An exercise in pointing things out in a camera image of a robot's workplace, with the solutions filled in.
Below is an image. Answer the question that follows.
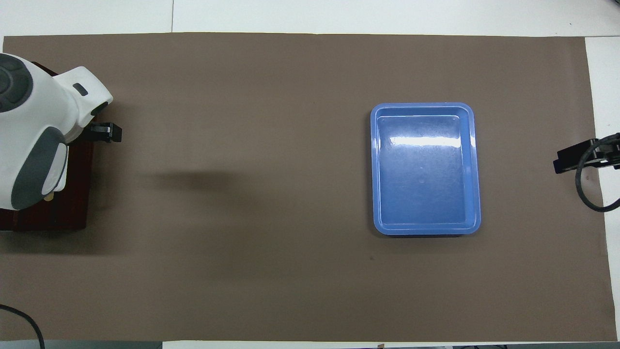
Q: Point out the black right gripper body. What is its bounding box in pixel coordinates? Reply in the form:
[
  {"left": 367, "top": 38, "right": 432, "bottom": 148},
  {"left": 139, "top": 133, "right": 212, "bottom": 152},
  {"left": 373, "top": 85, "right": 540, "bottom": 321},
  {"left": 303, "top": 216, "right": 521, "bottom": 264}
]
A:
[{"left": 554, "top": 133, "right": 620, "bottom": 174}]

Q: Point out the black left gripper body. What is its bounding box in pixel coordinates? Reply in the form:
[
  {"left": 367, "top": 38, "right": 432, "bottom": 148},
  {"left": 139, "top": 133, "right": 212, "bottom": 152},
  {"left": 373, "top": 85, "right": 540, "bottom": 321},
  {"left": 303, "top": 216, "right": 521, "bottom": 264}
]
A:
[{"left": 90, "top": 122, "right": 123, "bottom": 143}]

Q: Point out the dark wooden drawer cabinet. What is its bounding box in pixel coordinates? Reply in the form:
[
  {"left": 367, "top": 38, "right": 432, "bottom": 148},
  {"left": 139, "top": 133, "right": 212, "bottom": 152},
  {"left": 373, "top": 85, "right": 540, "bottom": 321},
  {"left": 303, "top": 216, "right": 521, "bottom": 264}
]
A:
[{"left": 0, "top": 62, "right": 95, "bottom": 231}]

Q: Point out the blue plastic tray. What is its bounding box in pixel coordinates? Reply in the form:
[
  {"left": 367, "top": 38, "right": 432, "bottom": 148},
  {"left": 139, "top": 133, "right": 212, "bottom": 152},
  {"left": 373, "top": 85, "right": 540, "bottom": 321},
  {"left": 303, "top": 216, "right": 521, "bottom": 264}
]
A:
[{"left": 371, "top": 102, "right": 481, "bottom": 236}]

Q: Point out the brown table mat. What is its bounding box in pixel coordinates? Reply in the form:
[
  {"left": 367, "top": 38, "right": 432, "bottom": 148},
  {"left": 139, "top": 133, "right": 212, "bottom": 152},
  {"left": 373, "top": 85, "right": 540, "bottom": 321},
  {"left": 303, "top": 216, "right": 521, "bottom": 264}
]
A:
[{"left": 0, "top": 32, "right": 618, "bottom": 342}]

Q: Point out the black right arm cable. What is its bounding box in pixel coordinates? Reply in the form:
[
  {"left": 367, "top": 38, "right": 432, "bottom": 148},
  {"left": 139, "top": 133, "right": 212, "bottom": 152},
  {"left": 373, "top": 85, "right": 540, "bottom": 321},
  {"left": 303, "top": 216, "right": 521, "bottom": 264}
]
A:
[{"left": 575, "top": 135, "right": 620, "bottom": 213}]

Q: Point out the black cable on table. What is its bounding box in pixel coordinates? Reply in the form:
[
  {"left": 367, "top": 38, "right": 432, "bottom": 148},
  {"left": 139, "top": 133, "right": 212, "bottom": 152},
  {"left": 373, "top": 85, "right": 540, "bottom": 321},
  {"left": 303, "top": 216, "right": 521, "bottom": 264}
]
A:
[{"left": 0, "top": 304, "right": 46, "bottom": 349}]

